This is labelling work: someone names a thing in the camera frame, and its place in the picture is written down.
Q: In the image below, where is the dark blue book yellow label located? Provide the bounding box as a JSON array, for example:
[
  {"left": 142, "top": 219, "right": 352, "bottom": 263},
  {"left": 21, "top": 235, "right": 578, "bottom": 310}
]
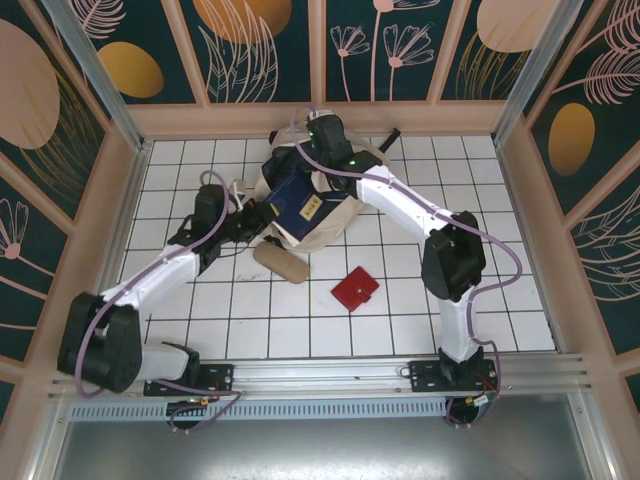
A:
[{"left": 263, "top": 172, "right": 347, "bottom": 247}]

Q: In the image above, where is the tan pencil case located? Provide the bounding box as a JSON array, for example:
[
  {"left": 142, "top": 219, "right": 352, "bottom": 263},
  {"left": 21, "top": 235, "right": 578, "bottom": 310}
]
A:
[{"left": 252, "top": 243, "right": 310, "bottom": 286}]

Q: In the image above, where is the beige canvas backpack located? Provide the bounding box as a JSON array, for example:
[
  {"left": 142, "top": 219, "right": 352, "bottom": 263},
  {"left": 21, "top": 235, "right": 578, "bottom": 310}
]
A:
[{"left": 253, "top": 127, "right": 404, "bottom": 256}]

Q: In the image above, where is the red leather wallet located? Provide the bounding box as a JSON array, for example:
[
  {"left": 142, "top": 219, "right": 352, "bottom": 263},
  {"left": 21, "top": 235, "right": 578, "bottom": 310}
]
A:
[{"left": 330, "top": 266, "right": 381, "bottom": 315}]

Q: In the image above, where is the grey metal plate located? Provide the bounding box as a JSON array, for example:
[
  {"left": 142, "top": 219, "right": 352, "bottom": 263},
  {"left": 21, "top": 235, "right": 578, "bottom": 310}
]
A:
[{"left": 27, "top": 418, "right": 619, "bottom": 480}]

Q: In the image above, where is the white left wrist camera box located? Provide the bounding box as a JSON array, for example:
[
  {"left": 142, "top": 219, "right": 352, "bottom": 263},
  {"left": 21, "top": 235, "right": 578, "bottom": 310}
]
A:
[{"left": 229, "top": 178, "right": 252, "bottom": 211}]

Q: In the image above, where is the aluminium side rail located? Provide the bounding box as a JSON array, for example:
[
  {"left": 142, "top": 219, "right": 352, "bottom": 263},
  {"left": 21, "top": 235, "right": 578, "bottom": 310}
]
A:
[
  {"left": 493, "top": 139, "right": 571, "bottom": 354},
  {"left": 74, "top": 141, "right": 154, "bottom": 362}
]

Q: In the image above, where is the aluminium corner post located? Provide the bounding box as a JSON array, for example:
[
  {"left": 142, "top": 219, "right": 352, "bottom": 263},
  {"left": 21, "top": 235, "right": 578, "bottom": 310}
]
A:
[
  {"left": 42, "top": 0, "right": 154, "bottom": 154},
  {"left": 492, "top": 0, "right": 584, "bottom": 146}
]

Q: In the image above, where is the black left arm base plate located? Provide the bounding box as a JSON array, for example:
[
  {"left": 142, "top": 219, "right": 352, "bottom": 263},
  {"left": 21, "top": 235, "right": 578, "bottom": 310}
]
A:
[{"left": 143, "top": 363, "right": 236, "bottom": 397}]

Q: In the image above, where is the aluminium mounting rail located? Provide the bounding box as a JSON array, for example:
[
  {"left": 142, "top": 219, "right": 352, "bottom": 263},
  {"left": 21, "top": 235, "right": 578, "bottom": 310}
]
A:
[{"left": 47, "top": 352, "right": 596, "bottom": 401}]

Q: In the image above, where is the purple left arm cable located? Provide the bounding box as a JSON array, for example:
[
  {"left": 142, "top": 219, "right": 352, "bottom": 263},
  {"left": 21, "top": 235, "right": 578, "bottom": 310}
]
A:
[{"left": 74, "top": 169, "right": 245, "bottom": 434}]

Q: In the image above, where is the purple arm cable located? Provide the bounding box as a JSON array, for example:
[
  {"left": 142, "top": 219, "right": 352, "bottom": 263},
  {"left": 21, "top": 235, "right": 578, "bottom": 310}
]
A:
[
  {"left": 74, "top": 169, "right": 245, "bottom": 434},
  {"left": 289, "top": 104, "right": 524, "bottom": 429}
]

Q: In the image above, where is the slotted grey cable duct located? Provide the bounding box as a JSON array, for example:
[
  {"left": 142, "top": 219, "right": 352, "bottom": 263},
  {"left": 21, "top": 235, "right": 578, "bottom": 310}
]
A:
[{"left": 69, "top": 402, "right": 451, "bottom": 421}]

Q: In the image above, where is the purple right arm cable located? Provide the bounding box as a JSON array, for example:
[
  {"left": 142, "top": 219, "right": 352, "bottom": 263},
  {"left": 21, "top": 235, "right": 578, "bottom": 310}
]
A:
[{"left": 289, "top": 104, "right": 524, "bottom": 429}]

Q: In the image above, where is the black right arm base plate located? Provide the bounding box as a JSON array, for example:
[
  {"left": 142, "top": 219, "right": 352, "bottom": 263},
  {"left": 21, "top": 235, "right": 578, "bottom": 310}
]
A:
[{"left": 408, "top": 358, "right": 501, "bottom": 394}]

